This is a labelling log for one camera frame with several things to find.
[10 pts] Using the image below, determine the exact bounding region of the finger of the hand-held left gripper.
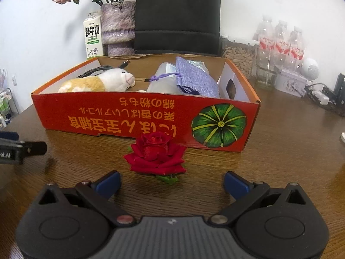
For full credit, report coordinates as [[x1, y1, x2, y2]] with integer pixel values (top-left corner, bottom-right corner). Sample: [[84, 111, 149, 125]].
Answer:
[[0, 131, 19, 141], [19, 140, 48, 158]]

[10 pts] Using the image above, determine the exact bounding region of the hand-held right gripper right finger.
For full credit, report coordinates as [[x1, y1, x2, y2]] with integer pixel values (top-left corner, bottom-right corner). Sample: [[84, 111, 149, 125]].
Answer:
[[208, 171, 307, 225]]

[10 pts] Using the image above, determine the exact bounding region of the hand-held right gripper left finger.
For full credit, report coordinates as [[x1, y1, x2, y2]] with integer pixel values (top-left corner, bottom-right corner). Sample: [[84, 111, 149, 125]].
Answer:
[[38, 170, 136, 226]]

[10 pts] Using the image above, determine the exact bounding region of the red fabric rose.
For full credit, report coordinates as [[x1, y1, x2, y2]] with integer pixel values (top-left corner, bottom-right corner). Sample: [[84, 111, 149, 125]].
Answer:
[[123, 131, 188, 185]]

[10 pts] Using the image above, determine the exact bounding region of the orange cardboard box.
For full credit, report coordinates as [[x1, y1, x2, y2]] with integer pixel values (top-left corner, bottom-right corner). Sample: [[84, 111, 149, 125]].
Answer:
[[30, 52, 262, 154]]

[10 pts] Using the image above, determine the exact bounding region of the white tan plush animal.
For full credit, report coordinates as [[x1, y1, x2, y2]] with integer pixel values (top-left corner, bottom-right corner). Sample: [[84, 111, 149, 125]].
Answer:
[[58, 68, 136, 93]]

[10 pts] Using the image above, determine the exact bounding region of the clear glass cup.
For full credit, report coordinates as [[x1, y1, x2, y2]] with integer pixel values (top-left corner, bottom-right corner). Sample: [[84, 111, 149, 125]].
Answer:
[[255, 62, 278, 91]]

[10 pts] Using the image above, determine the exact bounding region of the translucent plastic bottle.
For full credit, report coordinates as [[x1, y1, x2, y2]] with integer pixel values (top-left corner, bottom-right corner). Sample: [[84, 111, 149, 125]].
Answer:
[[147, 62, 184, 93]]

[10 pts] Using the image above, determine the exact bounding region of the white printed tin box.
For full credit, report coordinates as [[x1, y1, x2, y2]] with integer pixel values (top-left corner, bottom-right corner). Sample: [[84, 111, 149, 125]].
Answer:
[[275, 69, 314, 98]]

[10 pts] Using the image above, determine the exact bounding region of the green white milk carton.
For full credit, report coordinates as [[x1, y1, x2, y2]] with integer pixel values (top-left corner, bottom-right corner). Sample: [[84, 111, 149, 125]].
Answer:
[[83, 11, 104, 60]]

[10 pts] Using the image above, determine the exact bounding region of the clear seed storage container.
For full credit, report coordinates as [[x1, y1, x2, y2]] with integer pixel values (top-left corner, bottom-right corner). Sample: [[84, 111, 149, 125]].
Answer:
[[220, 34, 260, 79]]

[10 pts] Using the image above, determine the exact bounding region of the white round speaker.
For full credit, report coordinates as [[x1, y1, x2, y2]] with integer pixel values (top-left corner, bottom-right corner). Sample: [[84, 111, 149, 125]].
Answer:
[[300, 57, 320, 81]]

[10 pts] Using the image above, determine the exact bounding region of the red label water bottle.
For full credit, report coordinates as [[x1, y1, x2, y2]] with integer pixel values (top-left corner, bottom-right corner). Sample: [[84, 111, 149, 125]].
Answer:
[[287, 26, 305, 69], [272, 20, 290, 71], [253, 15, 275, 68]]

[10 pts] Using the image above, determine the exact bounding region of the purple marbled vase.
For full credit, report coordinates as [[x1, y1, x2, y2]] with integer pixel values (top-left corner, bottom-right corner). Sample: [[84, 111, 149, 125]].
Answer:
[[100, 1, 136, 57]]

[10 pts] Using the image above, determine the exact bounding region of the black paper bag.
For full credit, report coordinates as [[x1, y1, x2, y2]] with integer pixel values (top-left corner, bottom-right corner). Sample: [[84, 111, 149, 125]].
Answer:
[[134, 0, 222, 58]]

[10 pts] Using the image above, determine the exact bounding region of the wire rack with packets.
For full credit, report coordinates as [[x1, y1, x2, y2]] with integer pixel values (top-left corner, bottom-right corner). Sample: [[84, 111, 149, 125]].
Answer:
[[0, 69, 19, 128]]

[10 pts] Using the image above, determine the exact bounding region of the grey braided charging cable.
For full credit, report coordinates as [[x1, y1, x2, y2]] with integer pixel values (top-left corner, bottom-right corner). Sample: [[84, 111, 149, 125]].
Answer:
[[77, 60, 131, 79]]

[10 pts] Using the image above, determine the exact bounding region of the purple knitted drawstring pouch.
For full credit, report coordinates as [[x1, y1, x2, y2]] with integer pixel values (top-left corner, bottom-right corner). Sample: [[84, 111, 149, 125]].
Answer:
[[149, 57, 221, 98]]

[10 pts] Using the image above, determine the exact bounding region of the white charger with cables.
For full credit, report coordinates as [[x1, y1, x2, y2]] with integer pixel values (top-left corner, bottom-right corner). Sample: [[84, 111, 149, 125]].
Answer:
[[304, 82, 345, 118]]

